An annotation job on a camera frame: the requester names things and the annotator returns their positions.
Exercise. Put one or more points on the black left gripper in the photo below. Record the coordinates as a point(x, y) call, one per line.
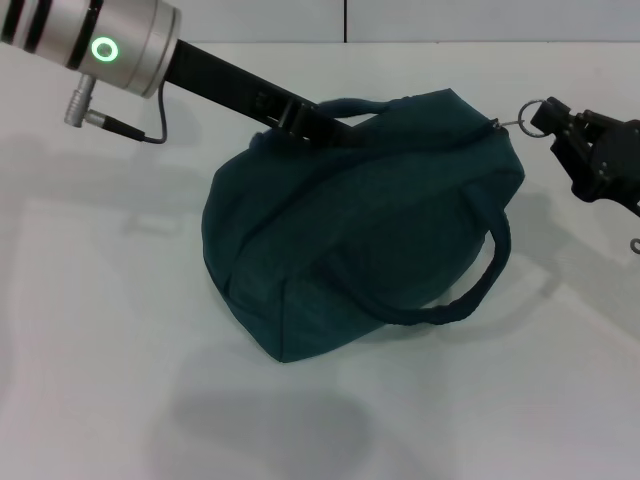
point(225, 82)

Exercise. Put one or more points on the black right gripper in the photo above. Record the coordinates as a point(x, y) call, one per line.
point(620, 165)

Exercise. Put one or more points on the dark teal insulated bag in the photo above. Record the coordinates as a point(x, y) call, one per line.
point(350, 225)

